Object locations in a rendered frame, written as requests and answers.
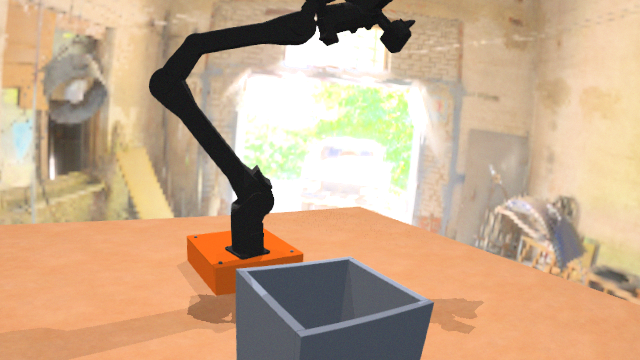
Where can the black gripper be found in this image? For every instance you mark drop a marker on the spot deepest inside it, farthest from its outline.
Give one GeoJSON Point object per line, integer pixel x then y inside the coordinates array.
{"type": "Point", "coordinates": [395, 34]}

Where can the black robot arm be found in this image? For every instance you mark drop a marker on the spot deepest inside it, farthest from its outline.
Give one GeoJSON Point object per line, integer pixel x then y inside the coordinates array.
{"type": "Point", "coordinates": [168, 85]}

